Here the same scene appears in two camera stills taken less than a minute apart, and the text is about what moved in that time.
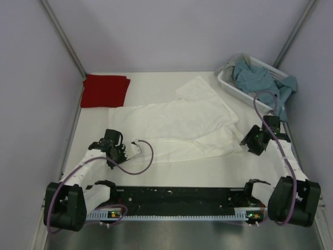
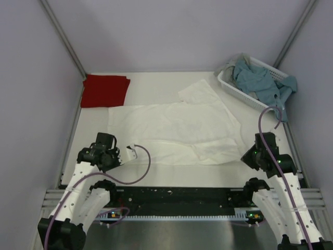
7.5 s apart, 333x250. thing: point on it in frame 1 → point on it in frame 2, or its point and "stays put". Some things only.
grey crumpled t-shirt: x=228 y=70 stays put
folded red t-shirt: x=101 y=91 stays put
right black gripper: x=248 y=140 → x=246 y=158
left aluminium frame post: x=62 y=35 stays put
